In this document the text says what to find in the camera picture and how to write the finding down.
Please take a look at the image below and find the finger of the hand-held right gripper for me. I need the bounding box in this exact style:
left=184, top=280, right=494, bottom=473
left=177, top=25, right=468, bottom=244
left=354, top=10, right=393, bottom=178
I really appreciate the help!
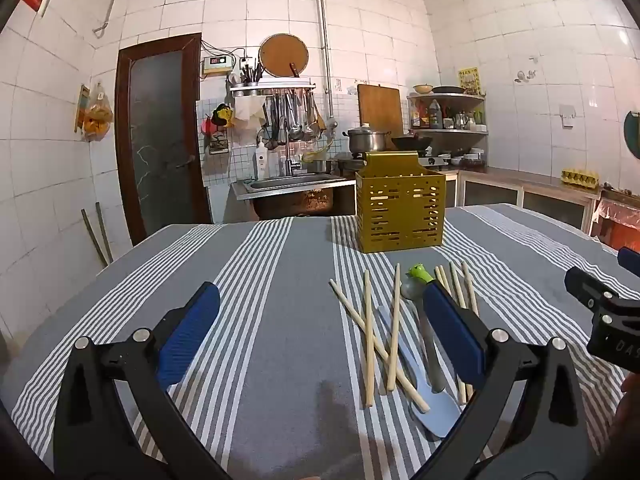
left=565, top=266, right=623, bottom=328
left=617, top=246, right=640, bottom=278

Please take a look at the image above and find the yellow wall poster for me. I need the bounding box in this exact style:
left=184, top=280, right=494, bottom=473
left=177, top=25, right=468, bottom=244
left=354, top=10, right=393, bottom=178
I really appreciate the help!
left=458, top=67, right=481, bottom=96

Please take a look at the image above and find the grey handle metal spoon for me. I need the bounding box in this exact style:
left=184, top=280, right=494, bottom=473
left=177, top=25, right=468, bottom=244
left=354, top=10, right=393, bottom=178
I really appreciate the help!
left=401, top=280, right=447, bottom=394

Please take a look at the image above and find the grey wall pipe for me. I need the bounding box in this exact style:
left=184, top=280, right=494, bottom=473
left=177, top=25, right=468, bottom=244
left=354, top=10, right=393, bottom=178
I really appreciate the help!
left=315, top=0, right=338, bottom=134

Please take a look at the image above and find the cluster of white bowls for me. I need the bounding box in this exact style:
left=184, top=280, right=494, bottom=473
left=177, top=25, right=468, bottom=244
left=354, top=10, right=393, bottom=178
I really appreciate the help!
left=440, top=148, right=486, bottom=169

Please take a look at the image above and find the white soap bottle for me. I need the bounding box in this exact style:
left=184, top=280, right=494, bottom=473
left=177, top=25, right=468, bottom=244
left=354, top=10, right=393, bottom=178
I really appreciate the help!
left=253, top=137, right=269, bottom=180

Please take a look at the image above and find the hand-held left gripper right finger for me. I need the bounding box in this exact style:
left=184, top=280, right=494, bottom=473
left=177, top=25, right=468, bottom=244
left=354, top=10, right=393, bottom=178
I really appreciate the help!
left=400, top=280, right=593, bottom=480

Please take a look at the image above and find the steel pot with lid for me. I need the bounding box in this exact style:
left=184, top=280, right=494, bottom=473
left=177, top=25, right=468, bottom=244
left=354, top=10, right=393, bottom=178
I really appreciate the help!
left=343, top=124, right=391, bottom=155

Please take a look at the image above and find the row of hanging metal ladles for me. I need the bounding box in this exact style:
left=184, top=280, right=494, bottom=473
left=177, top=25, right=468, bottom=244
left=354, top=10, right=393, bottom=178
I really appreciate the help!
left=262, top=89, right=327, bottom=145

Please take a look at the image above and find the metal wall rack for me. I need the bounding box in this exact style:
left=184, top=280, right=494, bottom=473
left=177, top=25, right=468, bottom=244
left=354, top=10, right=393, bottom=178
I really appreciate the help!
left=229, top=80, right=317, bottom=97

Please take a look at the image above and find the steel gas stove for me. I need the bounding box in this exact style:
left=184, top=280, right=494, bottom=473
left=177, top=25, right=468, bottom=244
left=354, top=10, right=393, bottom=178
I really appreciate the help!
left=337, top=151, right=456, bottom=174

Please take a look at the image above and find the yellow black hanging toy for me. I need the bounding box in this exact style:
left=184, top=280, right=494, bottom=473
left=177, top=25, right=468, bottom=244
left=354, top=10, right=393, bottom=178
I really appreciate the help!
left=202, top=103, right=235, bottom=134

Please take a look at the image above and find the teal round wall object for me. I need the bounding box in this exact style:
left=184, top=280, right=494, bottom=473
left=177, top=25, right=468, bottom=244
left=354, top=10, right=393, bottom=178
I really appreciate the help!
left=623, top=110, right=640, bottom=150

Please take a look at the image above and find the cup of dark utensils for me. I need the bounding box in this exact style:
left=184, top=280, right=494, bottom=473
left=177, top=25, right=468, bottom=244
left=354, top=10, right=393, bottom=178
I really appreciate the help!
left=240, top=57, right=264, bottom=86

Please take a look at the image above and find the red box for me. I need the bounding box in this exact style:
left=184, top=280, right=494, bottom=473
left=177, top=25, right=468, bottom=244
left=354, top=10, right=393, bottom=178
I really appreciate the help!
left=592, top=195, right=640, bottom=254

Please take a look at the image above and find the yellow slotted utensil holder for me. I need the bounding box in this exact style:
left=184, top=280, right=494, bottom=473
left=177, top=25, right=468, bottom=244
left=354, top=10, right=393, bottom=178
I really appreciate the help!
left=355, top=151, right=447, bottom=254

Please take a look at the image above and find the steel sink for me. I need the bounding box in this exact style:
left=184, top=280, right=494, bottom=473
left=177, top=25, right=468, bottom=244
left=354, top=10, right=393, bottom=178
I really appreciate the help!
left=231, top=172, right=349, bottom=201

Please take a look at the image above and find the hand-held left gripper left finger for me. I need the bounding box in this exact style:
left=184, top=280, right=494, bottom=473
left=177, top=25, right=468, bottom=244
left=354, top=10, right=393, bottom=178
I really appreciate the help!
left=52, top=281, right=236, bottom=480

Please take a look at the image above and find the pair of bamboo sticks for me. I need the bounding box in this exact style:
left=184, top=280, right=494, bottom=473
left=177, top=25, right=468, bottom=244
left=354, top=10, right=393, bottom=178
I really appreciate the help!
left=81, top=203, right=114, bottom=267

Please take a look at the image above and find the white hanging cloth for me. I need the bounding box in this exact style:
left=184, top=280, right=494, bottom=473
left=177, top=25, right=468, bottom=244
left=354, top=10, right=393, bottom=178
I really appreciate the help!
left=234, top=97, right=269, bottom=131

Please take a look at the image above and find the rectangular wooden cutting board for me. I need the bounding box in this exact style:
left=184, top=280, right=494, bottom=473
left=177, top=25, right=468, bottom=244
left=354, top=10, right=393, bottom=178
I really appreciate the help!
left=357, top=84, right=404, bottom=137

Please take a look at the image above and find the hanging plastic bag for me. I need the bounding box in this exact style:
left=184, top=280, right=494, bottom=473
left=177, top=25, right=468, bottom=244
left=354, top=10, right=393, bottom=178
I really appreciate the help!
left=82, top=82, right=115, bottom=142

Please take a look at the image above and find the light blue plastic spatula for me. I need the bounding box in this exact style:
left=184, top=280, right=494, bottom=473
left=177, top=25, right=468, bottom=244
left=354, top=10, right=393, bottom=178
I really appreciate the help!
left=376, top=306, right=462, bottom=442

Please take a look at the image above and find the dark wooden glass door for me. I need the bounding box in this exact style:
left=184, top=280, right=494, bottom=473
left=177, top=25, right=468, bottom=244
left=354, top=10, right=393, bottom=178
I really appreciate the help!
left=115, top=33, right=213, bottom=246

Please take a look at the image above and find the round wooden board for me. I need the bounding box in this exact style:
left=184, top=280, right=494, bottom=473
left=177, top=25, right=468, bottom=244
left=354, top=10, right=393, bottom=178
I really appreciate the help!
left=258, top=33, right=309, bottom=79

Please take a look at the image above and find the green frog handle fork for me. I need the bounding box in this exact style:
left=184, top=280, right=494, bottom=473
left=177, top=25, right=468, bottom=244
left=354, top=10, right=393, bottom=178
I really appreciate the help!
left=407, top=265, right=435, bottom=287

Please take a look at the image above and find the yellow egg carton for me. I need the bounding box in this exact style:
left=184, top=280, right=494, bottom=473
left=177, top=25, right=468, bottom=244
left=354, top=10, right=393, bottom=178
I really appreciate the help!
left=561, top=167, right=601, bottom=186

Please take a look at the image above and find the pile of wooden chopsticks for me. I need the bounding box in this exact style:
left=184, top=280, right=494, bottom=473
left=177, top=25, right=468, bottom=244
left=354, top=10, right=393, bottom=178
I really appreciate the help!
left=328, top=260, right=481, bottom=413

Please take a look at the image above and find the grey striped tablecloth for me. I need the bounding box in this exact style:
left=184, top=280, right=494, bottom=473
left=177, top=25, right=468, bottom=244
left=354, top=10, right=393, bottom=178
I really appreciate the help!
left=10, top=203, right=640, bottom=480

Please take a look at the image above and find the black wok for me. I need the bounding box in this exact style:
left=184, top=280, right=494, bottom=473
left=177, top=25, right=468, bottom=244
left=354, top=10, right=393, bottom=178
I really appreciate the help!
left=391, top=132, right=434, bottom=154

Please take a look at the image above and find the metal corner shelf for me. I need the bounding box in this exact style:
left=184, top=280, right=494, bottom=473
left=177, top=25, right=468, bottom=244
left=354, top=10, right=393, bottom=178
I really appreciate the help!
left=406, top=91, right=489, bottom=136

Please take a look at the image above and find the digital wall controller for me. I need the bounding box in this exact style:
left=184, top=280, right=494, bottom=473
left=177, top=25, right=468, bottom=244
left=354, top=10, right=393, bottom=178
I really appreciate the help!
left=202, top=55, right=235, bottom=75

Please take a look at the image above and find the kitchen counter cabinet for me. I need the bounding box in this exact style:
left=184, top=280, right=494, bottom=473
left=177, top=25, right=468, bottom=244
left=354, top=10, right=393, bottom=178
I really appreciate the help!
left=444, top=169, right=602, bottom=234

